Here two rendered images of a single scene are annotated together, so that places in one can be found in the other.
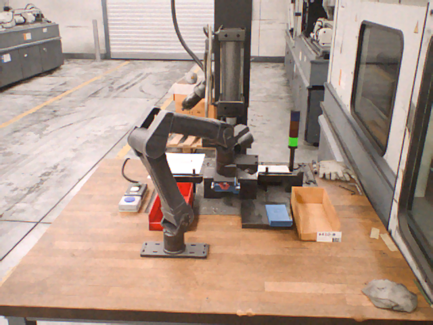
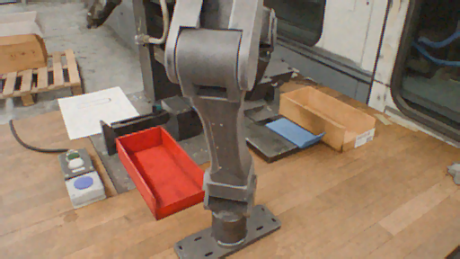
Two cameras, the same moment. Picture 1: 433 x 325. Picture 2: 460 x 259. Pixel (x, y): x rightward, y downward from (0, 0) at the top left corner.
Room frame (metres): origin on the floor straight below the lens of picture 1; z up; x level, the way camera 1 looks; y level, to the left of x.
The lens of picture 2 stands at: (0.70, 0.38, 1.39)
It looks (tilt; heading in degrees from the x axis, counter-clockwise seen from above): 31 degrees down; 325
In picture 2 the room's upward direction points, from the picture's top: straight up
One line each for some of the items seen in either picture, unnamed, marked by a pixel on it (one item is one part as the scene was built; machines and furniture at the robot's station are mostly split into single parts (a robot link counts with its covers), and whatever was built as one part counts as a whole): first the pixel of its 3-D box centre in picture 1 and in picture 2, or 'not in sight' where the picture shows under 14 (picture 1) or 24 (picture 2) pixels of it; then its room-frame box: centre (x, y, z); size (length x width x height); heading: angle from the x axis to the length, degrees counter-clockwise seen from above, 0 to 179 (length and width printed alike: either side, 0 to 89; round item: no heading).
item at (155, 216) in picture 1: (172, 204); (159, 166); (1.29, 0.16, 0.93); 0.25 x 0.12 x 0.06; 177
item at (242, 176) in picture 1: (230, 174); (201, 99); (1.44, -0.05, 0.98); 0.20 x 0.10 x 0.01; 87
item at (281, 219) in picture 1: (278, 212); (294, 129); (1.23, -0.21, 0.93); 0.15 x 0.07 x 0.03; 0
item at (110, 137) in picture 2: not in sight; (116, 134); (1.46, 0.19, 0.95); 0.06 x 0.03 x 0.09; 87
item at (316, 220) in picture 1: (314, 213); (324, 117); (1.23, -0.33, 0.93); 0.25 x 0.13 x 0.08; 177
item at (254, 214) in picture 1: (266, 214); (275, 136); (1.26, -0.17, 0.91); 0.17 x 0.16 x 0.02; 87
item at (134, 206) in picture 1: (130, 206); (86, 193); (1.33, 0.31, 0.90); 0.07 x 0.07 x 0.06; 87
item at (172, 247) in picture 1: (174, 240); (229, 222); (1.05, 0.13, 0.94); 0.20 x 0.07 x 0.08; 87
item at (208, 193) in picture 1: (230, 184); (201, 112); (1.44, -0.05, 0.94); 0.20 x 0.10 x 0.07; 87
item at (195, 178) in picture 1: (183, 180); (141, 126); (1.45, 0.13, 0.95); 0.15 x 0.03 x 0.10; 87
